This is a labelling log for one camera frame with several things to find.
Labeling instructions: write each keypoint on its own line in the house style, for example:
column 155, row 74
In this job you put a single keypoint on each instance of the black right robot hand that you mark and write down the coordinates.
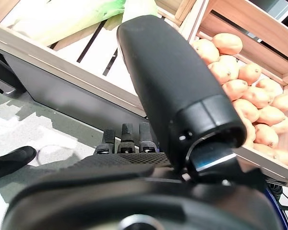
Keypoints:
column 172, row 79

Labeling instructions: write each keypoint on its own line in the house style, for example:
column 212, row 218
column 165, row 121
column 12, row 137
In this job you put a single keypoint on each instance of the blue rimmed basket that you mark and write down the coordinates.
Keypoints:
column 274, row 206

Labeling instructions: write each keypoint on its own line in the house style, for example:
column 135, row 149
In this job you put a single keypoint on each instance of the small wooden crate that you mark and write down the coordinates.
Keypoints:
column 175, row 9

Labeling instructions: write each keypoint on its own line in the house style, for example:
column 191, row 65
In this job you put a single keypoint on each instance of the wooden crate holding potatoes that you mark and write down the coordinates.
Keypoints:
column 249, row 26

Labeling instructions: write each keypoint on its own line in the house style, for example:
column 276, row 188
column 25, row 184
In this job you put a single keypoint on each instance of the pale wooden slatted crate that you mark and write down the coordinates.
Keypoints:
column 69, row 60

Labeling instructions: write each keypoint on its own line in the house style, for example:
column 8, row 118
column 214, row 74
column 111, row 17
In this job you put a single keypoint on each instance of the large pale green napa cabbage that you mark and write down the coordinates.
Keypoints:
column 62, row 21

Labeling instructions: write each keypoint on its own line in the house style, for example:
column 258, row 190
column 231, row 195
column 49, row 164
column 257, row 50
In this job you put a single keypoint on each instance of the black shoe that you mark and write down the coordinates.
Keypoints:
column 14, row 158

